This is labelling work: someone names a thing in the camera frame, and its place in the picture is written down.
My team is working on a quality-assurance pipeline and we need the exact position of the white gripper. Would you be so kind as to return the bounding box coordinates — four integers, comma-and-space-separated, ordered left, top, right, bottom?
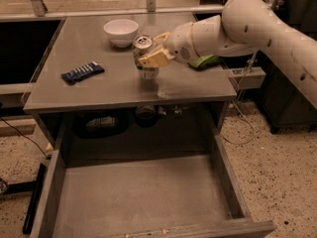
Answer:
138, 22, 199, 67

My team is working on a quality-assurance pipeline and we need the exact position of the silver green 7up can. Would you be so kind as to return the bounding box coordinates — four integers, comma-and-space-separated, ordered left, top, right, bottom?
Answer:
133, 35, 159, 79

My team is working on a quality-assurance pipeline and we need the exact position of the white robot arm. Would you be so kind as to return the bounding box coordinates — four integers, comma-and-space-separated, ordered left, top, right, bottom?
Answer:
138, 0, 317, 107

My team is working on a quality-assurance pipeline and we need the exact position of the grey counter cabinet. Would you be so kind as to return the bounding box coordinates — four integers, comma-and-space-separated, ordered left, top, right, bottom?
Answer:
22, 12, 238, 151

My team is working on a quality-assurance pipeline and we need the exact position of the open grey drawer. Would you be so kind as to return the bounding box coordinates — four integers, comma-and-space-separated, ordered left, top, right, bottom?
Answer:
30, 136, 274, 238

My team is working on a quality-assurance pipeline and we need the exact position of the white ceramic bowl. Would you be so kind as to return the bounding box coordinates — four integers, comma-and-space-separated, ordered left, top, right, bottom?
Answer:
104, 19, 139, 48

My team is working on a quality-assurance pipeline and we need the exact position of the green chip bag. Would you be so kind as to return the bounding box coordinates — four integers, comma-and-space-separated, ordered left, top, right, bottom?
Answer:
189, 55, 221, 70

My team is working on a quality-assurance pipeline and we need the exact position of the dark blue snack packet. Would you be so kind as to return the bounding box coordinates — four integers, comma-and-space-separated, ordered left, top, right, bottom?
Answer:
60, 61, 105, 85

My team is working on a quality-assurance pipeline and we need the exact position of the dark cabinet at right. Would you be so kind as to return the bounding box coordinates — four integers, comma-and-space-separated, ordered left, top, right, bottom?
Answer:
256, 0, 317, 134

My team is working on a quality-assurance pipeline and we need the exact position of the black floor stand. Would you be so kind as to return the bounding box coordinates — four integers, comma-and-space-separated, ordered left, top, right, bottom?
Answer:
0, 164, 47, 235

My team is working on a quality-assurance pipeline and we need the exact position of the grey side bracket box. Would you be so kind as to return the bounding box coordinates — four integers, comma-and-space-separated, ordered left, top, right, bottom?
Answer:
226, 66, 265, 91

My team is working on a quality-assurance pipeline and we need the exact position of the white power cable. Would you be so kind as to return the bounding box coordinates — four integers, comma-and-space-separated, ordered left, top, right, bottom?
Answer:
220, 50, 262, 146

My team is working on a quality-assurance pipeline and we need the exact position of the black thin cable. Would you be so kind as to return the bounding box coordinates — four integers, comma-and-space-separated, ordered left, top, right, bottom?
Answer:
0, 116, 50, 159

